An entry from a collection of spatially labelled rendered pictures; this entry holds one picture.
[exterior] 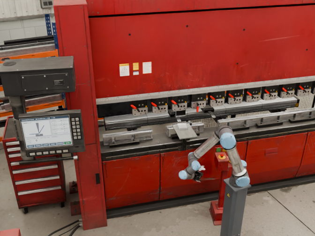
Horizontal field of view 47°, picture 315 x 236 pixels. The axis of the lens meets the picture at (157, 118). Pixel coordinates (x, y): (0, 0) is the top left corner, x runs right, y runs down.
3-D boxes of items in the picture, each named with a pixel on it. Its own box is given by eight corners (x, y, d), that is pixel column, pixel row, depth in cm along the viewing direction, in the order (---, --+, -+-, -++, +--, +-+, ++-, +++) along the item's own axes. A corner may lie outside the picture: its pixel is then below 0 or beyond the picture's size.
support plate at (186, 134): (179, 139, 352) (179, 138, 352) (172, 126, 374) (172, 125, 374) (197, 136, 356) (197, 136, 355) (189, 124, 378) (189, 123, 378)
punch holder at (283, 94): (281, 99, 388) (283, 84, 380) (276, 95, 396) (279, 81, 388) (293, 97, 392) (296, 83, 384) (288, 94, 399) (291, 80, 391)
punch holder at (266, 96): (263, 100, 384) (266, 86, 376) (259, 97, 391) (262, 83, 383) (276, 99, 387) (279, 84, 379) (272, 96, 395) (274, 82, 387)
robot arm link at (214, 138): (224, 117, 303) (183, 154, 321) (225, 124, 293) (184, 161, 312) (233, 125, 306) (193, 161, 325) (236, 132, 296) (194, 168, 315)
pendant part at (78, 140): (26, 158, 282) (18, 117, 265) (28, 149, 292) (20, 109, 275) (85, 151, 289) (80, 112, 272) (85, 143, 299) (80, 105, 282)
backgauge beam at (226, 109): (105, 131, 387) (104, 122, 382) (104, 125, 399) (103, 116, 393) (298, 107, 436) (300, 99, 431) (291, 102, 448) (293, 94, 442)
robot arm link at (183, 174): (187, 175, 301) (181, 181, 305) (194, 175, 310) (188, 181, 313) (183, 167, 305) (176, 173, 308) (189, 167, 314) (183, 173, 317)
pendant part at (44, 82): (19, 171, 290) (-4, 71, 249) (24, 154, 311) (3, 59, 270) (84, 165, 297) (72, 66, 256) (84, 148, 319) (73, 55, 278)
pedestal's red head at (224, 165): (217, 171, 362) (218, 156, 353) (213, 161, 376) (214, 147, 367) (236, 170, 364) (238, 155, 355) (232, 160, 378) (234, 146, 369)
